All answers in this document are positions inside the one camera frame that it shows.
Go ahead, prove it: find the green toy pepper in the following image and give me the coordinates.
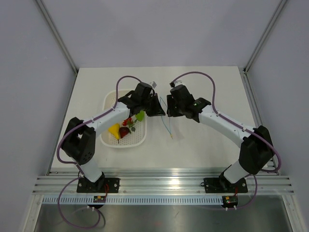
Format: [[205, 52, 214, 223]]
[[135, 111, 145, 122]]

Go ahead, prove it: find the small circuit board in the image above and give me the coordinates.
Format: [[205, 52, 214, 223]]
[[222, 195, 239, 211], [93, 196, 106, 203]]

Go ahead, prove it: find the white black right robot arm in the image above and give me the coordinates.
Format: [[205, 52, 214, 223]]
[[167, 84, 274, 193]]

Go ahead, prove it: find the red cherry tomatoes sprig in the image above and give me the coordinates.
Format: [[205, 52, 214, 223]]
[[122, 117, 138, 132]]

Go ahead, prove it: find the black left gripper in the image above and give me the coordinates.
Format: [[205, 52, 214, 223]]
[[140, 93, 165, 117]]

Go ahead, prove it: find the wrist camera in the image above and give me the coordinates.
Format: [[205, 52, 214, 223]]
[[169, 80, 184, 88], [150, 81, 157, 89]]

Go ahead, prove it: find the white slotted cable duct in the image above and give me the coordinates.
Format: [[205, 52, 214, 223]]
[[42, 195, 223, 205]]

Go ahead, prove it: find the left aluminium frame post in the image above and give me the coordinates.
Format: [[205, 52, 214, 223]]
[[34, 0, 79, 76]]

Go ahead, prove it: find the left small circuit board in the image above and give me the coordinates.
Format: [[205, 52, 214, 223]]
[[93, 196, 106, 203]]

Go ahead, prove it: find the aluminium mounting rail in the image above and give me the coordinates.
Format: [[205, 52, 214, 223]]
[[32, 168, 295, 195]]

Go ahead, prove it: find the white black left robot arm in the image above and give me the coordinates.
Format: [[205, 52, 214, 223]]
[[57, 82, 165, 193]]

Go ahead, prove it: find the right aluminium frame post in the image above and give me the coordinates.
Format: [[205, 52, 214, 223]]
[[243, 0, 289, 75]]

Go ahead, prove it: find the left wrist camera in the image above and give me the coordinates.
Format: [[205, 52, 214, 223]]
[[150, 81, 157, 89]]

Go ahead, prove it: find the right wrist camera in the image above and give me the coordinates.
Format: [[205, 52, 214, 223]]
[[169, 80, 184, 88]]

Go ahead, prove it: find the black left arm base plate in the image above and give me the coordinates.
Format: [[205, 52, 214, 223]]
[[76, 178, 120, 193]]

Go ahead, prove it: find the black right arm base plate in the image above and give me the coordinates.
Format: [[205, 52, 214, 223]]
[[200, 177, 248, 194]]

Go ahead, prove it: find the right small circuit board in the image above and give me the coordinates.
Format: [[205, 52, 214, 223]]
[[222, 195, 239, 211]]

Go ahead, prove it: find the dark red toy fruit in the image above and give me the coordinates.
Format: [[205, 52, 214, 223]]
[[119, 127, 131, 139]]

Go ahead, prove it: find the aluminium frame post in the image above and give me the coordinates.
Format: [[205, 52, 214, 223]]
[[34, 0, 79, 76], [243, 0, 289, 75]]

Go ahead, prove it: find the yellow toy pear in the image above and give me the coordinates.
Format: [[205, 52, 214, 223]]
[[108, 123, 121, 143]]

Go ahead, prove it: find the clear teal-zipper zip bag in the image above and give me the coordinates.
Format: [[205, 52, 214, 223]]
[[159, 97, 179, 141]]

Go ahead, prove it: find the white perforated plastic basket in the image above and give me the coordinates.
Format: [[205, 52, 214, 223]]
[[100, 89, 148, 148]]

